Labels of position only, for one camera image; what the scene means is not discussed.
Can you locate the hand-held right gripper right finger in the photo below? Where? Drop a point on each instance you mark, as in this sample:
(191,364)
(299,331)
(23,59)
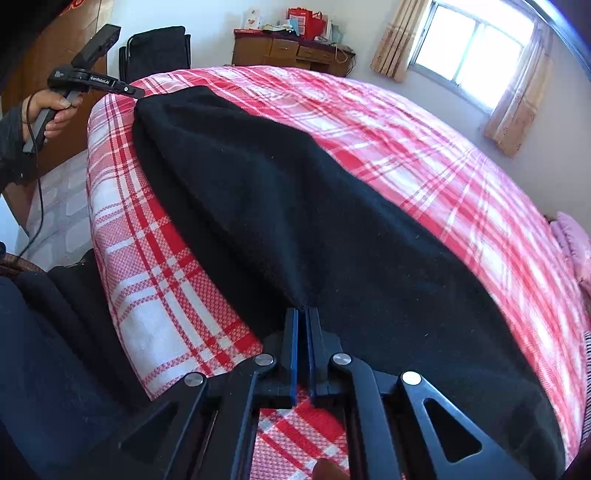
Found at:
(313,353)

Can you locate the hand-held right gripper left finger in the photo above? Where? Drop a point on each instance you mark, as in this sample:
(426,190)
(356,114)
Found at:
(294,350)

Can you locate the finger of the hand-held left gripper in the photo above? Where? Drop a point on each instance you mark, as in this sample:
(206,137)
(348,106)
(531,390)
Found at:
(131,89)

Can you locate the black pants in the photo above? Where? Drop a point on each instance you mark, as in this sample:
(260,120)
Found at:
(300,207)

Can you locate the person's left hand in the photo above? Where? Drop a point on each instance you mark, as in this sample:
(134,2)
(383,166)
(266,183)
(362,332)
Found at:
(53,99)

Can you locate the person's right hand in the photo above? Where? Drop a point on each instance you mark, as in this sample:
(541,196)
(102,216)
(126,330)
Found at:
(328,471)

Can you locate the black chair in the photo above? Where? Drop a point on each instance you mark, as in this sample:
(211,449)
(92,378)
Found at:
(157,50)

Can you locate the brown wooden wardrobe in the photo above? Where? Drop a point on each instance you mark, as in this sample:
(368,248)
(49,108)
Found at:
(46,50)

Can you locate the white printed card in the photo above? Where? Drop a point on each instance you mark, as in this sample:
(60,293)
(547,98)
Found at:
(251,18)

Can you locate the wooden desk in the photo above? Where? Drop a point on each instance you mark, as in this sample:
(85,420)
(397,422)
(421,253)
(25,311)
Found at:
(281,48)

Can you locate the red gift bag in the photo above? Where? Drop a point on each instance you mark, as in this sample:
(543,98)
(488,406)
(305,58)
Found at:
(304,23)

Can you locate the light blue bag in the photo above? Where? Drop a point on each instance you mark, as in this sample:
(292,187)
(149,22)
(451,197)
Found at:
(337,33)

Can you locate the red plaid bed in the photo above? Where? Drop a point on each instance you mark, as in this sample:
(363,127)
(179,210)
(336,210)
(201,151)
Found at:
(415,152)

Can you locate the person's dark clothing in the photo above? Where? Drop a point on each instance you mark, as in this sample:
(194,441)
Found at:
(51,369)

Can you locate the beige patterned curtain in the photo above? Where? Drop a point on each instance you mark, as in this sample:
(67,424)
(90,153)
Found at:
(521,106)
(397,46)

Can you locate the grey striped pillow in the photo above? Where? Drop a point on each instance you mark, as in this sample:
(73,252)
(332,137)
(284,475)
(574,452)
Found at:
(586,350)

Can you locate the pink folded blanket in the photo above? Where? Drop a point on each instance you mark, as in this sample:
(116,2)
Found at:
(572,244)

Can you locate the bright window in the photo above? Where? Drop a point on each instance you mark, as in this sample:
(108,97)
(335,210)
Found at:
(461,50)

